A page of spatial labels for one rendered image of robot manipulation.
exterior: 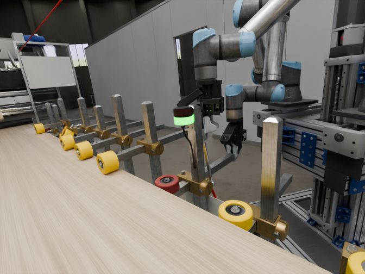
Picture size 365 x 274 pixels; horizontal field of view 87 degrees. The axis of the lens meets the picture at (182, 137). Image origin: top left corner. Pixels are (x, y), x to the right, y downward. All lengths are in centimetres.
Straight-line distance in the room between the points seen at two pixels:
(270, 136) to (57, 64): 257
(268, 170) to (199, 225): 22
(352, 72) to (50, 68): 266
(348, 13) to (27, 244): 137
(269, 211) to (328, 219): 88
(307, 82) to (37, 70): 329
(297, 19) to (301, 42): 29
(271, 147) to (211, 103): 26
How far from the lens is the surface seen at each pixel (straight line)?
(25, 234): 64
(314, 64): 314
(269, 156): 52
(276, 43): 99
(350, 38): 120
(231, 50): 67
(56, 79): 277
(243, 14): 109
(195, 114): 62
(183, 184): 71
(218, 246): 44
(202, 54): 67
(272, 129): 50
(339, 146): 91
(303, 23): 324
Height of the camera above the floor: 122
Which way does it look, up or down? 16 degrees down
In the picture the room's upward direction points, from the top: 5 degrees counter-clockwise
